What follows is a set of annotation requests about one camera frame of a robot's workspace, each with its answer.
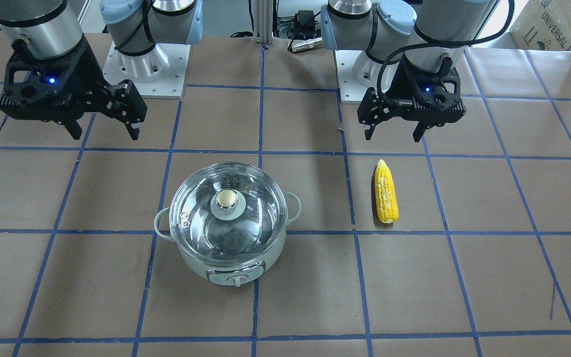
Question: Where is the aluminium frame post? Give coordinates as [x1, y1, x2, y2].
[251, 0, 276, 47]

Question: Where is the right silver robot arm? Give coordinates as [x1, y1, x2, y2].
[0, 0, 203, 140]

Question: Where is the pale green electric pot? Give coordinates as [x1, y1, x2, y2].
[154, 162, 301, 287]

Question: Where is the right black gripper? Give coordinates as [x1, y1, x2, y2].
[0, 36, 147, 140]

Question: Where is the cardboard box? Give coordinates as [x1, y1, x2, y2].
[510, 0, 571, 51]

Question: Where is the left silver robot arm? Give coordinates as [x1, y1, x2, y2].
[320, 0, 515, 142]

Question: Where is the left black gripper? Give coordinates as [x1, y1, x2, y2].
[356, 54, 466, 143]

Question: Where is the glass pot lid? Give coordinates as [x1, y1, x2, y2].
[169, 162, 293, 261]

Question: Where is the black power adapter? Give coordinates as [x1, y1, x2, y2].
[294, 10, 315, 30]

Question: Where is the yellow corn cob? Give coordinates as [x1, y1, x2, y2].
[374, 160, 400, 224]

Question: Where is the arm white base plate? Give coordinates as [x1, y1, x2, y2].
[335, 50, 381, 104]
[103, 44, 191, 100]

